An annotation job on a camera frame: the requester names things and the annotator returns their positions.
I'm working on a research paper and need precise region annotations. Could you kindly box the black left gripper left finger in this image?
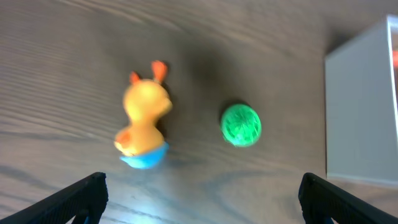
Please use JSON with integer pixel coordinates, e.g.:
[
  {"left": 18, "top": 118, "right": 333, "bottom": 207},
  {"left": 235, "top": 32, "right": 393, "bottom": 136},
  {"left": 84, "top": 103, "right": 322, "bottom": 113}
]
[{"left": 1, "top": 172, "right": 108, "bottom": 224}]

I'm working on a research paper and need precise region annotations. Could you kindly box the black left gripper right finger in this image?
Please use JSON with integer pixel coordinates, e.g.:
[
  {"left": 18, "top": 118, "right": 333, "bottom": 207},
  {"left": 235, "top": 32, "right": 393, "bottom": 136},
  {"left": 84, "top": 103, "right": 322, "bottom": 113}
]
[{"left": 298, "top": 172, "right": 397, "bottom": 224}]

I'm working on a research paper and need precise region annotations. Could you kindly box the green ridged ball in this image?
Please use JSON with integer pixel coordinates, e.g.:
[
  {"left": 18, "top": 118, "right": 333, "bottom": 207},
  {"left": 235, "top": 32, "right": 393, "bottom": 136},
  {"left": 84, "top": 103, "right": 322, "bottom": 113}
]
[{"left": 220, "top": 103, "right": 262, "bottom": 147}]

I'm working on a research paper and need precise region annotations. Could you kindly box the brown plush bear toy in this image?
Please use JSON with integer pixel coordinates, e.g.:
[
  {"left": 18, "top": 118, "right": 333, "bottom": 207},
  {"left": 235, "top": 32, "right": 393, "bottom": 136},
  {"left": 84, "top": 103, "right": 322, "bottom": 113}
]
[{"left": 392, "top": 50, "right": 398, "bottom": 68}]

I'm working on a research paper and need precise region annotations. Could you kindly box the white cardboard box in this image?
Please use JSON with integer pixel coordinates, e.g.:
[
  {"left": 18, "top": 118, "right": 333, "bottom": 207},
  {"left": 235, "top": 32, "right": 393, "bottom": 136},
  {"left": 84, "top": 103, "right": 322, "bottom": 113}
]
[{"left": 325, "top": 15, "right": 397, "bottom": 187}]

